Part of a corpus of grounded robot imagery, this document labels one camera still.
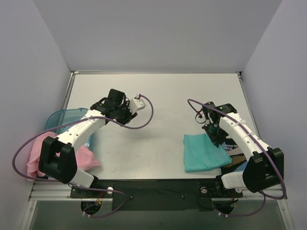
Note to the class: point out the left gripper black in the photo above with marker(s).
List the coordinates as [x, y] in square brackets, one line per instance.
[129, 116]

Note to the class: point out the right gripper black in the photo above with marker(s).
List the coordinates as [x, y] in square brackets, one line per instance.
[213, 135]

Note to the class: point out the teal t shirt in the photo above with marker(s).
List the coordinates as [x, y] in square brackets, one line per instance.
[201, 155]

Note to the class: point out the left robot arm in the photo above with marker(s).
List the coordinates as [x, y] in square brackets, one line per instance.
[58, 154]

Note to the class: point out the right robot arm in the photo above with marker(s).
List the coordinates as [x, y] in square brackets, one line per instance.
[265, 165]

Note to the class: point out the black printed t shirt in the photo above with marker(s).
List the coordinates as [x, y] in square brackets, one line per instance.
[238, 159]

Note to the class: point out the blue plastic bin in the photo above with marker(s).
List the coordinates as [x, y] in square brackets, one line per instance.
[65, 116]

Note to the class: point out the pink t shirt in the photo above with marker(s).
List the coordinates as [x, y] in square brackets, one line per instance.
[85, 158]

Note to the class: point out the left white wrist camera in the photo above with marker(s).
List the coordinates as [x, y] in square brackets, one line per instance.
[136, 104]

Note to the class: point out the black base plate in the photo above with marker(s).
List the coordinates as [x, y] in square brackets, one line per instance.
[160, 194]

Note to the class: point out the aluminium rail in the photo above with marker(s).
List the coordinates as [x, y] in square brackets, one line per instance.
[52, 191]

